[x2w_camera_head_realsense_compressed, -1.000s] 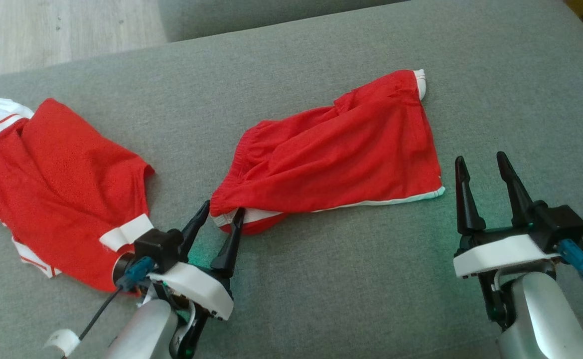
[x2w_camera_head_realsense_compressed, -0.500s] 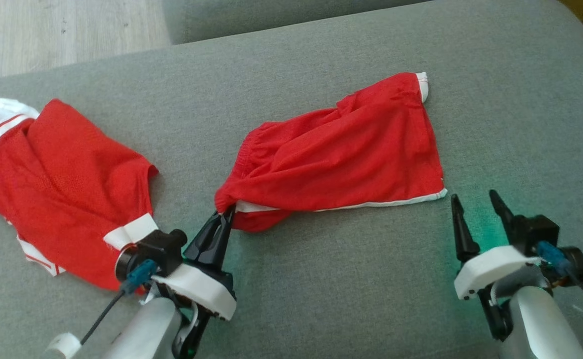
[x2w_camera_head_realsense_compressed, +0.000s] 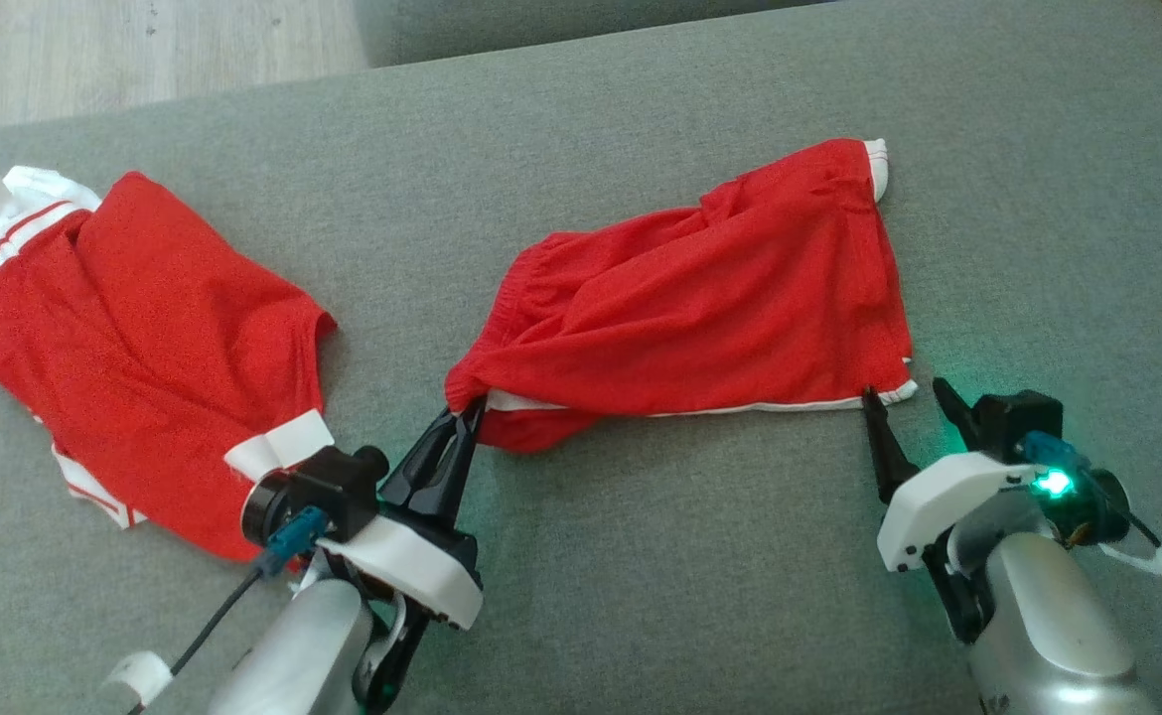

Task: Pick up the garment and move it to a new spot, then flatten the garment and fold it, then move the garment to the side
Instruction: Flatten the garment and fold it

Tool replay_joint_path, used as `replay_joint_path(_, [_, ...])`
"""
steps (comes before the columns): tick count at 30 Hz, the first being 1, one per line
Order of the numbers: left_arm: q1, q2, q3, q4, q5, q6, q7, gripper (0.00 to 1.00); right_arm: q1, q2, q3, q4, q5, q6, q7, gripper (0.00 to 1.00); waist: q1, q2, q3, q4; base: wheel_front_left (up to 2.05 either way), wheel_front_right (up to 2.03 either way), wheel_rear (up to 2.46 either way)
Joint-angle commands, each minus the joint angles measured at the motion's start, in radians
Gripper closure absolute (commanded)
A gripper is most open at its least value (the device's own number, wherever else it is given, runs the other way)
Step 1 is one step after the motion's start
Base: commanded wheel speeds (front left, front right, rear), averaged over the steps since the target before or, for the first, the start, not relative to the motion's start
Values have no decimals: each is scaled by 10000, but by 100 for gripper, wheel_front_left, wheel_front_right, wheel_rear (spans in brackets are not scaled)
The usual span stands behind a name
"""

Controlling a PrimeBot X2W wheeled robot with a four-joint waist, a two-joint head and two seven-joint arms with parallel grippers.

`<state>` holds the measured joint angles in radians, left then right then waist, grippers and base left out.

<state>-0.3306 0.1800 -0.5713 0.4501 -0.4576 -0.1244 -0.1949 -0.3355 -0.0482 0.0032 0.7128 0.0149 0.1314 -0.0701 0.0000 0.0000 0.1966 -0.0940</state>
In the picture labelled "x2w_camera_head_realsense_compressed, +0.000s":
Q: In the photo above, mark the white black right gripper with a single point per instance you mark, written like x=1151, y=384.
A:
x=924, y=506

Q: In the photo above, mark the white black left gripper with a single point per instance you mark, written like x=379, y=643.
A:
x=422, y=566

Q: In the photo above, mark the red shorts with white trim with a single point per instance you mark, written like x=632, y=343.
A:
x=700, y=288

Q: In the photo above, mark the red shirt with white trim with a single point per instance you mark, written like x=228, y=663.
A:
x=144, y=328

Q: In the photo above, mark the grey fabric sofa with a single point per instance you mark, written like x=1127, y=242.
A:
x=641, y=596

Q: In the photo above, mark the white tape tab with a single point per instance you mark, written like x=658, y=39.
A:
x=139, y=675

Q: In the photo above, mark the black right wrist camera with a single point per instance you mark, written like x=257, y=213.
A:
x=1018, y=415

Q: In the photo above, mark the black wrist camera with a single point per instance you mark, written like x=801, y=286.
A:
x=333, y=487
x=1018, y=415

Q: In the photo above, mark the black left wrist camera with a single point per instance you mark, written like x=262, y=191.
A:
x=333, y=487

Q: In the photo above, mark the blue right camera connector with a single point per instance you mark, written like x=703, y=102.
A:
x=1050, y=452

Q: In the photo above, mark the blue camera connector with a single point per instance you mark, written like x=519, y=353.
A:
x=1050, y=452
x=295, y=536

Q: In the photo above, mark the blue left camera connector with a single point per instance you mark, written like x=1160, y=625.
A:
x=295, y=536

